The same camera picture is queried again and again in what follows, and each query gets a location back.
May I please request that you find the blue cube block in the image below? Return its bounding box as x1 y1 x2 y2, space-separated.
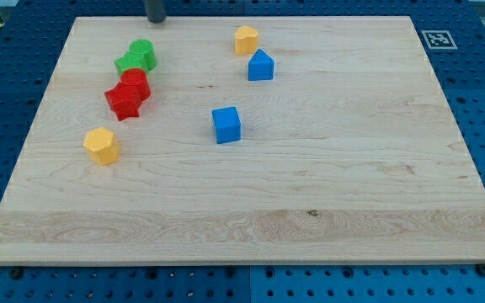
212 107 242 144

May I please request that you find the blue triangle block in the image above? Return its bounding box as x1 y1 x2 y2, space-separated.
248 49 275 81

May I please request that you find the wooden board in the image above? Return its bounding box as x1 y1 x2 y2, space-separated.
0 16 485 267

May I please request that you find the yellow heart block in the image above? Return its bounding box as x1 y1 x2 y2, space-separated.
234 25 259 56

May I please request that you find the red star block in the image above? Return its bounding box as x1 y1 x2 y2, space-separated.
104 82 141 121

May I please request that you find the red cylinder block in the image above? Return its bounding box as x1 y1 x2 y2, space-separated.
120 68 151 101

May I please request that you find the yellow hexagon block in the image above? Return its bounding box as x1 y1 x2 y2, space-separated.
83 127 120 166

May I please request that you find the green cylinder block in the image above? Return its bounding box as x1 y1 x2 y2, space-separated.
129 39 157 71

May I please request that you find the green star block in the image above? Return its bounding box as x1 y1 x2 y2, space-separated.
115 52 149 76

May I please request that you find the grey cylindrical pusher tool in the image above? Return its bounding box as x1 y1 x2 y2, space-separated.
142 0 167 24

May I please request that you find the white fiducial marker tag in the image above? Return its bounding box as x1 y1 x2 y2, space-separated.
421 29 457 50

